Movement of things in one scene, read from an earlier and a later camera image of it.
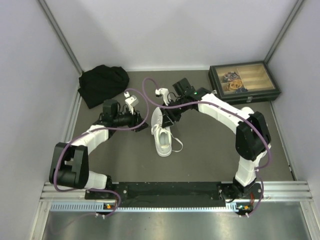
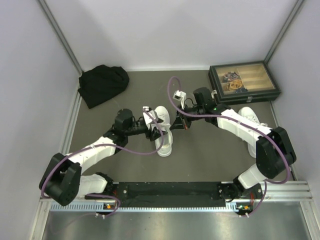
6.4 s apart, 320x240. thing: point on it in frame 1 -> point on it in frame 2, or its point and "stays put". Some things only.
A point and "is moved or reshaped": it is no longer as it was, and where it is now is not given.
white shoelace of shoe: (159, 127) is moved or reshaped
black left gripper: (136, 119) -> (155, 134)
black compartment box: (244, 82) stays put
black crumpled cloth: (101, 83) stays put
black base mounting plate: (171, 192) stays put
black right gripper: (169, 117) -> (181, 122)
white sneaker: (162, 135) stays put
